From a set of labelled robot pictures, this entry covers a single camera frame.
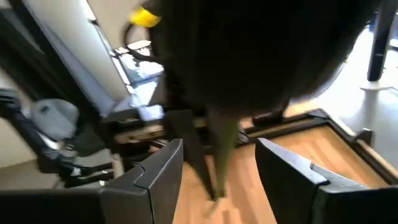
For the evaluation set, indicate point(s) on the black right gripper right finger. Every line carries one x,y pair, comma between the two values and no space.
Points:
295,196

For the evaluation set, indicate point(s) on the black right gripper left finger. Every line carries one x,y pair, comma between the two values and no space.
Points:
140,202

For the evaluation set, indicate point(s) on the black artificial tulip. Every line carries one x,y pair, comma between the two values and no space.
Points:
248,56

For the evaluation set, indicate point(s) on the yellow artificial tulip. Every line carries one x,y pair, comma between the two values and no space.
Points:
144,18

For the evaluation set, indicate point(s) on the white rounded plastic device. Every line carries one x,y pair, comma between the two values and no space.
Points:
54,118

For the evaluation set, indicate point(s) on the small black table-edge camera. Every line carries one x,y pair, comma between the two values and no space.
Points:
365,137

